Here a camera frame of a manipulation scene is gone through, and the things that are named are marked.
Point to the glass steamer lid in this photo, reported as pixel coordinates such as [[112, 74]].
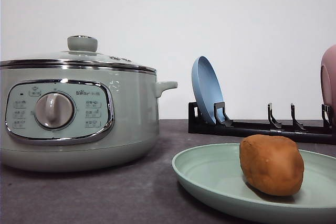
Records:
[[81, 51]]

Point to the brown potato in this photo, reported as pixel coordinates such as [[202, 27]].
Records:
[[273, 165]]

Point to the blue plate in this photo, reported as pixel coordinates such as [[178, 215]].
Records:
[[207, 88]]

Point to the black plate rack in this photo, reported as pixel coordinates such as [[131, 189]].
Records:
[[227, 128]]

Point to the green electric steamer pot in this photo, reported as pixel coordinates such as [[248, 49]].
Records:
[[66, 118]]

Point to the green plate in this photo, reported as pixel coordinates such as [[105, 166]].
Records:
[[213, 174]]

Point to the pink plate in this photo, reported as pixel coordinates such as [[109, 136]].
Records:
[[328, 81]]

